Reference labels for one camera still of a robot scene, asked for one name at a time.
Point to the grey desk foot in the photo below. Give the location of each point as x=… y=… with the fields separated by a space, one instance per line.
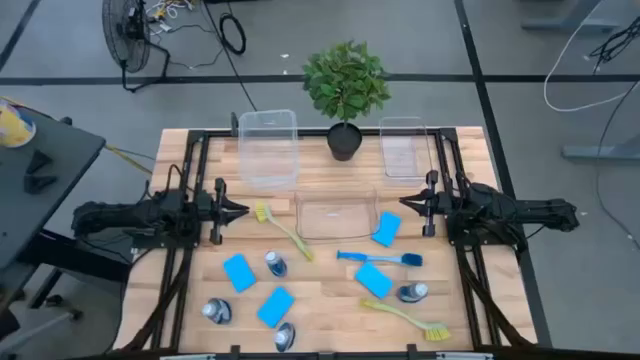
x=570 y=23
x=600 y=151

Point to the black aluminium table frame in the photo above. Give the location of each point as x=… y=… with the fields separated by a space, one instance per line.
x=312 y=132

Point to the green plant in black pot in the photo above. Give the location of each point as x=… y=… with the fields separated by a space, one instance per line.
x=345 y=80

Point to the blue dish brush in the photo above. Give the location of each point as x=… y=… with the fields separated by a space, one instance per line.
x=412 y=259

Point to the black upright post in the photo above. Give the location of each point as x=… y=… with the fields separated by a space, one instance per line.
x=234 y=125

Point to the dark grey desk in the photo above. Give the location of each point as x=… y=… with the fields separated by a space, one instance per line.
x=50 y=175

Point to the black plastic wedge part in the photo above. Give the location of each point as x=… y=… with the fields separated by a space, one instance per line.
x=37 y=161
x=39 y=184

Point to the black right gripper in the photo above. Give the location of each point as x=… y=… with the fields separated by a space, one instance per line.
x=432 y=205

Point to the blue rectangular sponge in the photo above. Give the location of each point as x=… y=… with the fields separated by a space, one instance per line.
x=276 y=307
x=386 y=229
x=373 y=280
x=240 y=272

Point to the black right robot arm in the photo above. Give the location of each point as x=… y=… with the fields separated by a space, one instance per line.
x=525 y=207

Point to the yellow-green dish brush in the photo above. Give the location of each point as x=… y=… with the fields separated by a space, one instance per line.
x=262 y=212
x=436 y=331

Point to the tall clear plastic bin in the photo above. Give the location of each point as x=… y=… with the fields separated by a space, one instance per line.
x=270 y=150

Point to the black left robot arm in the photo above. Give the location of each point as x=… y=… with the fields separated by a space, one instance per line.
x=125 y=217

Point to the black standing fan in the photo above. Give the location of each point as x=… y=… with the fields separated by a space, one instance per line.
x=125 y=35

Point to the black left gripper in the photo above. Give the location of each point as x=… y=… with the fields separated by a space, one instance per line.
x=217 y=210

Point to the narrow clear plastic bin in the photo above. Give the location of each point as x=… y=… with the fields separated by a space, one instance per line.
x=405 y=150

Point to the blue dish soap bottle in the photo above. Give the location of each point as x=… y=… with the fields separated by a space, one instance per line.
x=412 y=293
x=284 y=337
x=217 y=311
x=276 y=265

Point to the clear bin with curved rim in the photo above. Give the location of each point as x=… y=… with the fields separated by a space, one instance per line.
x=335 y=215

